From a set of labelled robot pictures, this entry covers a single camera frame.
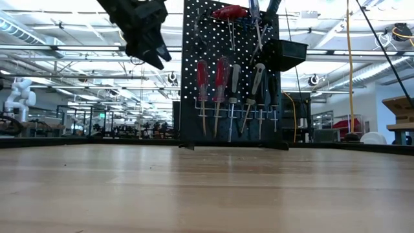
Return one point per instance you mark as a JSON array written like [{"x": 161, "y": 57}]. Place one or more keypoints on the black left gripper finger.
[
  {"x": 142, "y": 48},
  {"x": 160, "y": 42}
]

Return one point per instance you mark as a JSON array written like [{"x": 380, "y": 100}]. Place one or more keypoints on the small red clear Husky screwdriver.
[{"x": 202, "y": 77}]

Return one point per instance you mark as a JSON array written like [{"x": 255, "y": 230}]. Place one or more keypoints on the large red clear Husky screwdriver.
[{"x": 222, "y": 77}]

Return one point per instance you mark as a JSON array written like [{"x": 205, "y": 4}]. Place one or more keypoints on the grey black nut driver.
[
  {"x": 257, "y": 77},
  {"x": 235, "y": 81}
]

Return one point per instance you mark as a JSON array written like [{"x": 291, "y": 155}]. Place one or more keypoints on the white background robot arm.
[{"x": 20, "y": 97}]

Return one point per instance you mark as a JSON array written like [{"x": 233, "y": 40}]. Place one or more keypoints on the small round ceiling reel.
[
  {"x": 172, "y": 77},
  {"x": 313, "y": 81}
]

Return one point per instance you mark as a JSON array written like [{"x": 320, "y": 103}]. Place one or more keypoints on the black metal pegboard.
[{"x": 194, "y": 132}]

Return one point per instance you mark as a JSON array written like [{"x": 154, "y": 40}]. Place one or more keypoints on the black plastic pegboard bin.
[{"x": 284, "y": 55}]

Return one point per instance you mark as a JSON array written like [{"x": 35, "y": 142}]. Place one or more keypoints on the background wooden workbench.
[{"x": 42, "y": 124}]

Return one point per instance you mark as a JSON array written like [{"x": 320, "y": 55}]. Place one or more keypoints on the black background cabinet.
[{"x": 297, "y": 113}]

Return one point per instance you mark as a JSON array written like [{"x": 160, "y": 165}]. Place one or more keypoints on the grey equipment box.
[{"x": 326, "y": 136}]

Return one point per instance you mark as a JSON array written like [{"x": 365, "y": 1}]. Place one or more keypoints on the red storage bin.
[{"x": 346, "y": 125}]

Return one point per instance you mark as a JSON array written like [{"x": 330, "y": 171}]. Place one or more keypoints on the black round floor base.
[{"x": 352, "y": 137}]

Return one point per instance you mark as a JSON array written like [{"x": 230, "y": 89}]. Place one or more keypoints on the brown cardboard box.
[{"x": 399, "y": 108}]

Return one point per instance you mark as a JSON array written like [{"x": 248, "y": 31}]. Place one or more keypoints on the wooden side table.
[{"x": 401, "y": 127}]

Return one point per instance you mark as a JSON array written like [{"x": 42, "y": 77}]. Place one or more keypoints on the chrome screwdriver holder rail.
[{"x": 211, "y": 109}]

